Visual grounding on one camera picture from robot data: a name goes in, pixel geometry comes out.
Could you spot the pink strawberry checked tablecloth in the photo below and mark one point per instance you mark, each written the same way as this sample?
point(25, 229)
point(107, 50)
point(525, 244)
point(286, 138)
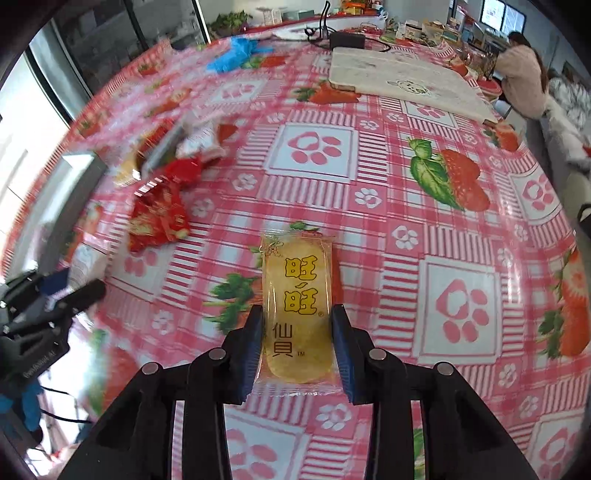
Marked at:
point(392, 161)

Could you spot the red patterned snack packet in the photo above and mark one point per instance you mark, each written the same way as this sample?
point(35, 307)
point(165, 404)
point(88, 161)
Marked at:
point(159, 224)

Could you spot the glass door cabinet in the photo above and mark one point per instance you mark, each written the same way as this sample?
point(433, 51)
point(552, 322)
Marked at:
point(115, 41)

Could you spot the blue rubber glove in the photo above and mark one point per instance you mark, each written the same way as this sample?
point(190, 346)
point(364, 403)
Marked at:
point(251, 46)
point(226, 61)

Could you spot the white cabinet with red top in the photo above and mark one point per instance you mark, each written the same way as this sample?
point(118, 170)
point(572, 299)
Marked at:
point(295, 25)

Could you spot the grey rectangular tray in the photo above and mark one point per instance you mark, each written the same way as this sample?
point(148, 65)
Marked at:
point(69, 207)

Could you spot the plain red snack packet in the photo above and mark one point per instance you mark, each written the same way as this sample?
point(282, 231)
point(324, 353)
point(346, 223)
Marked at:
point(182, 168)

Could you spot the yellow rice cracker packet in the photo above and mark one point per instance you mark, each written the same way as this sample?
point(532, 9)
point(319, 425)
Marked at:
point(295, 286)

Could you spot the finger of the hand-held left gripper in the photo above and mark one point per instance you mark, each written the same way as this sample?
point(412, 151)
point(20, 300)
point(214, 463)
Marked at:
point(54, 284)
point(83, 295)

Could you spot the large pink white snack packet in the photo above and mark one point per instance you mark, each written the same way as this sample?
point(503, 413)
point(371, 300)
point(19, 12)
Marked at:
point(205, 141)

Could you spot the window with grille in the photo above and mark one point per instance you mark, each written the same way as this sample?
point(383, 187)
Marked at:
point(503, 16)

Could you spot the gold snack packet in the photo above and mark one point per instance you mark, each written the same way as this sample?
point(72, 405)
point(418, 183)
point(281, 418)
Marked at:
point(129, 164)

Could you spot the person's left hand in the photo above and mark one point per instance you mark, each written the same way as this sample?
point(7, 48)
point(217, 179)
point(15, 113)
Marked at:
point(32, 406)

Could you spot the cream printed mat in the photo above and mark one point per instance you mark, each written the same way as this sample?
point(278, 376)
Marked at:
point(406, 78)

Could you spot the black power box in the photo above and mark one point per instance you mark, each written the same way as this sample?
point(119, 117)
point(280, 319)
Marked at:
point(346, 39)

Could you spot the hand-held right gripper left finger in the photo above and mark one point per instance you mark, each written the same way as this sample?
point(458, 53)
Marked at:
point(249, 350)

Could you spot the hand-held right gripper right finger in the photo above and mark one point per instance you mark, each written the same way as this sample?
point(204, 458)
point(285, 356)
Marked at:
point(344, 355)

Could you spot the green potted plant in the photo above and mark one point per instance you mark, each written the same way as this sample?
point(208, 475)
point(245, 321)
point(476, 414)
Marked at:
point(231, 23)

